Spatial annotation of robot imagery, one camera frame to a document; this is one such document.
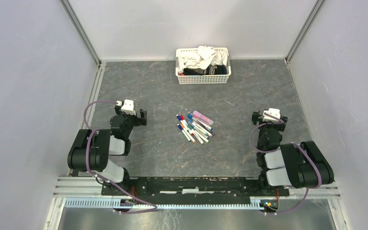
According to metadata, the thin purple pen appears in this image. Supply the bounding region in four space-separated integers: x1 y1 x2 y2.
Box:
193 118 215 136

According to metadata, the blue cap white marker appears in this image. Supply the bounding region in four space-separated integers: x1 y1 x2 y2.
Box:
187 114 213 131

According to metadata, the brown tip white marker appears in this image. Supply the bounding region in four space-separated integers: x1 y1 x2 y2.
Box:
191 122 211 137

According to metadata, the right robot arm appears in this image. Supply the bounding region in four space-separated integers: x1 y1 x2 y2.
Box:
251 108 334 196

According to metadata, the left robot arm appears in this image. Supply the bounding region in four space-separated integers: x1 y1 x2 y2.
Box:
67 105 147 195

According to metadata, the orange tip white marker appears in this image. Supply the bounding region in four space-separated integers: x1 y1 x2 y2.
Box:
180 124 196 143

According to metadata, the green cap white marker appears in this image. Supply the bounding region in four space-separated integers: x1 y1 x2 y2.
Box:
189 124 209 143

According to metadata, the black printed cloth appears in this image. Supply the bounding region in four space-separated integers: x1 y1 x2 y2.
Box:
182 65 228 76

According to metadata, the white plastic basket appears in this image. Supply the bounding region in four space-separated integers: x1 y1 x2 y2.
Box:
175 59 231 84

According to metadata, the white crumpled cloth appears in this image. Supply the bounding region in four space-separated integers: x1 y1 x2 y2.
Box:
176 46 229 73

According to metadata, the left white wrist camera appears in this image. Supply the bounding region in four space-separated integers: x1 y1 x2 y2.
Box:
121 99 137 115

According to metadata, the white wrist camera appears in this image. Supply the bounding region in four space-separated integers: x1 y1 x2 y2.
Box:
121 99 137 115
263 108 281 123

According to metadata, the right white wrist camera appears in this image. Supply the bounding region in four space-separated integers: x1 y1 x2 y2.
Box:
263 108 281 123

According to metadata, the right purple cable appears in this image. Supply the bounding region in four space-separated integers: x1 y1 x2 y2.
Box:
250 113 323 215

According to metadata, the purple cable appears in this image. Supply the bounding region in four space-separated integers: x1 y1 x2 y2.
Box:
84 100 158 215
250 113 323 215

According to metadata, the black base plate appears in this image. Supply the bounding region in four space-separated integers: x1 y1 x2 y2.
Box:
101 177 290 206

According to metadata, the white cable duct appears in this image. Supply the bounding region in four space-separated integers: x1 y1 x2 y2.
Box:
64 198 264 210

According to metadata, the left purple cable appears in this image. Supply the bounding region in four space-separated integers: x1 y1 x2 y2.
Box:
84 100 158 215

